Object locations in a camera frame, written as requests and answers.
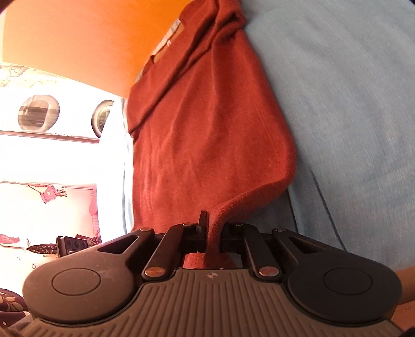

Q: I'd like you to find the dark red knit sweater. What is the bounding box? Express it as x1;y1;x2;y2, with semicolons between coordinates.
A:
126;1;296;268

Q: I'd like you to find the light blue floral bedsheet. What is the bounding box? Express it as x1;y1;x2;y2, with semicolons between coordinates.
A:
121;0;415;272

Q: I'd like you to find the white washing machine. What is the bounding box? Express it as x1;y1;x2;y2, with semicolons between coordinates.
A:
1;62;121;141

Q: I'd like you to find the orange storage box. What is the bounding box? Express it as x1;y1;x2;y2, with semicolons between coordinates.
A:
1;1;187;97

